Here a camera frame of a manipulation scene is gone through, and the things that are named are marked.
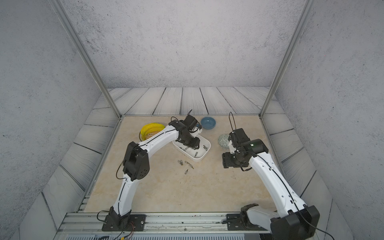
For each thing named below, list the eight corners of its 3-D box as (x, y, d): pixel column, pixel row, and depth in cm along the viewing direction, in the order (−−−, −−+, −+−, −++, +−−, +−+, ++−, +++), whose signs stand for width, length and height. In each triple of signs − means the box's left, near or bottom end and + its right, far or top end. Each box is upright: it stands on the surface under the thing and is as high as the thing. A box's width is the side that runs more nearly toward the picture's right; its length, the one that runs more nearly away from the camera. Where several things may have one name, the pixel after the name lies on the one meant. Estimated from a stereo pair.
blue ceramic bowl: (207, 131, 112) (207, 127, 109) (199, 124, 117) (199, 120, 114) (217, 125, 116) (217, 121, 113) (209, 118, 121) (209, 114, 118)
